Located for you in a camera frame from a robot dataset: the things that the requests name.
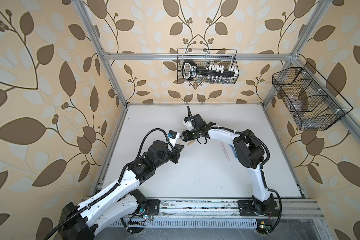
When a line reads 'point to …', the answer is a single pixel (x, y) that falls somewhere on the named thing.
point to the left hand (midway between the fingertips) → (183, 145)
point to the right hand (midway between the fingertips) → (184, 137)
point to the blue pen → (234, 152)
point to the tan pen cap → (191, 142)
